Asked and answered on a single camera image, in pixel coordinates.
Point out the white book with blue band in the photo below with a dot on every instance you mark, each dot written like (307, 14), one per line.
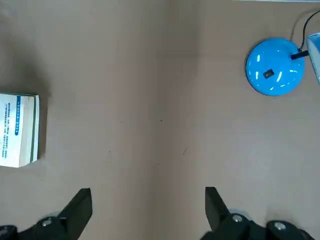
(15, 130)

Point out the blue desk lamp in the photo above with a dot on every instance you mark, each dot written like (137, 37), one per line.
(275, 67)

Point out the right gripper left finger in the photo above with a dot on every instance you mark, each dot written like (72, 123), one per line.
(62, 222)

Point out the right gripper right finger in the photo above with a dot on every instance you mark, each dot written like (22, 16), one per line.
(225, 225)

